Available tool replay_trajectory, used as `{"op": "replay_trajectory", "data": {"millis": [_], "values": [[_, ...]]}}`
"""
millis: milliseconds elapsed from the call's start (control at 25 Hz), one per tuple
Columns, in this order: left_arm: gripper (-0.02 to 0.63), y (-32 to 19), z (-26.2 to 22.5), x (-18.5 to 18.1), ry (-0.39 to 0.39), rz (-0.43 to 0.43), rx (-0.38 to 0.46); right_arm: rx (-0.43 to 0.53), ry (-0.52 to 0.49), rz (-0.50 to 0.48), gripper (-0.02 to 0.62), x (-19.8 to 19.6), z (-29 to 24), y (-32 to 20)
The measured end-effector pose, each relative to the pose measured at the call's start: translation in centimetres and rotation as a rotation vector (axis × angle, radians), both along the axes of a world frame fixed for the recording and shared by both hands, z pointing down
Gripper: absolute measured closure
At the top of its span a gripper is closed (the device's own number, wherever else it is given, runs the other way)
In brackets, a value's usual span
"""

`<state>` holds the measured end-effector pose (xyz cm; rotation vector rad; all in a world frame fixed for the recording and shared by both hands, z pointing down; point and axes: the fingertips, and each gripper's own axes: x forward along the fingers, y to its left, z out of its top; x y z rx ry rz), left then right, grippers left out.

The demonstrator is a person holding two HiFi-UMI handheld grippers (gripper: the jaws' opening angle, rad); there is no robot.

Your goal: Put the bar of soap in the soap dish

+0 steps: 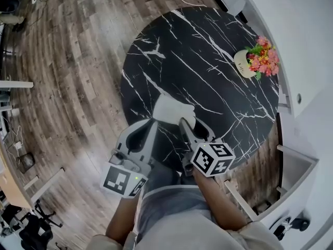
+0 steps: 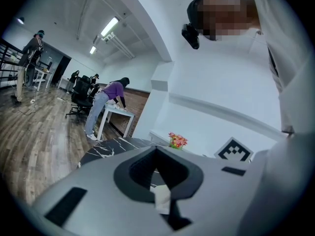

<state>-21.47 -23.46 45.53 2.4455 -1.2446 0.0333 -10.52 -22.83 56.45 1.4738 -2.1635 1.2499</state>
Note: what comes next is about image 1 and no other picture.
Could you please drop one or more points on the person's left forearm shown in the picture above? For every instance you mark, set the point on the person's left forearm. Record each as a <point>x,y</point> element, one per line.
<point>121,220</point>

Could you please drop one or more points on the person's grey shirt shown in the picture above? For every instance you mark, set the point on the person's grey shirt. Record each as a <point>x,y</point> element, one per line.
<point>177,217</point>

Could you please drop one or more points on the person's beige right sleeve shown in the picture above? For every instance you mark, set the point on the person's beige right sleeve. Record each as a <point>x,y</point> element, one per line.
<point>257,237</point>

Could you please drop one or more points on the person's beige sleeve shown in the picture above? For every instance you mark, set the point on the person's beige sleeve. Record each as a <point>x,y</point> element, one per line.
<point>257,237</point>
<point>109,242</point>

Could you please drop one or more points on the black marble round table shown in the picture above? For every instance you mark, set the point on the black marble round table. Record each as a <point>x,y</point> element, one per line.
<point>208,92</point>

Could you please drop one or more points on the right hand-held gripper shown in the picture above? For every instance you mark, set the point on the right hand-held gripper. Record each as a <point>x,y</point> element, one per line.
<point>208,157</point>

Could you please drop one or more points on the white curved counter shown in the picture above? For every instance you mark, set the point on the white curved counter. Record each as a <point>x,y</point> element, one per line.
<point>294,186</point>

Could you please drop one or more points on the person's blue jeans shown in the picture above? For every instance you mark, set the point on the person's blue jeans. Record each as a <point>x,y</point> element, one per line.
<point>166,177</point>

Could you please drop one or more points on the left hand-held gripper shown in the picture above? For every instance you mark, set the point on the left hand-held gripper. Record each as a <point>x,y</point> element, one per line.
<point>114,178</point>

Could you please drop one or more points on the cream pot of pink flowers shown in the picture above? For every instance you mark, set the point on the cream pot of pink flowers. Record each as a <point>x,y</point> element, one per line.
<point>244,64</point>

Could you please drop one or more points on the wooden desk with white legs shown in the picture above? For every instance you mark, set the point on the wooden desk with white legs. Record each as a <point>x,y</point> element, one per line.
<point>13,186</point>

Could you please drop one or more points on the white power strip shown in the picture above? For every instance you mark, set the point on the white power strip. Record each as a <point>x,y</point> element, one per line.
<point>18,144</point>

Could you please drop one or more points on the black floor bin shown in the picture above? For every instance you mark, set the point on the black floor bin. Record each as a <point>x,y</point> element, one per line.
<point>25,163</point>

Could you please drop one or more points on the person's right forearm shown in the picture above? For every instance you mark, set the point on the person's right forearm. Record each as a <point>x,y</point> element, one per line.
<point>221,202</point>

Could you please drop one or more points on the person's beige left sleeve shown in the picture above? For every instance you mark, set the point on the person's beige left sleeve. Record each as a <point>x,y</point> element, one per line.
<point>109,242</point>

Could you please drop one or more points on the black swivel chair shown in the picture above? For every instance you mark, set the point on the black swivel chair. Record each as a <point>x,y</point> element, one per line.
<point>36,230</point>

